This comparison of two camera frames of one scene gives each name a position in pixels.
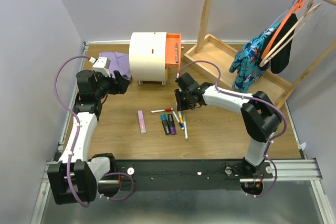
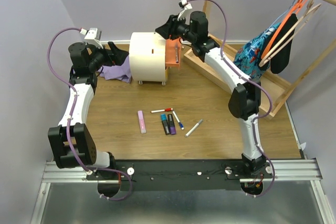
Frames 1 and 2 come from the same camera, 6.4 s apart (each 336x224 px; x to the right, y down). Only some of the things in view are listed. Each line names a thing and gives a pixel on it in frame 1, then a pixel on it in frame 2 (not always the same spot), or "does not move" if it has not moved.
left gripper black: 119,87 to 113,56
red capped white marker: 165,109 does not move
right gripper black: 180,105 to 169,27
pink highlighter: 142,121 does not move
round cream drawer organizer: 150,54 does not move
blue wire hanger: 290,6 does not move
